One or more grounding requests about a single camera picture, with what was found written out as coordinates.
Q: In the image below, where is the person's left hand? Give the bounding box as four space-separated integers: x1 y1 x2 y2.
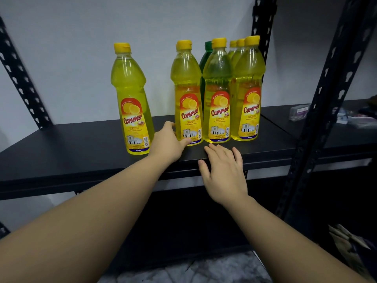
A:
148 121 192 165

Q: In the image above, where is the black metal shelving rack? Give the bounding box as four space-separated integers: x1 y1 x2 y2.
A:
0 0 375 274
260 0 377 263

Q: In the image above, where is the person's right forearm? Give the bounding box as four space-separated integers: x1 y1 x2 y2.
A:
227 197 369 283

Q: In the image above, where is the green dish soap bottle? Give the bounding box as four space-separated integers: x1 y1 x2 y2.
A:
199 41 213 101

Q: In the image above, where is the person's right hand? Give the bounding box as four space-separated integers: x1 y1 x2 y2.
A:
198 143 249 207

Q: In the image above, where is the person's left forearm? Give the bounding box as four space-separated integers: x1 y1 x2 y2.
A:
0 154 168 283

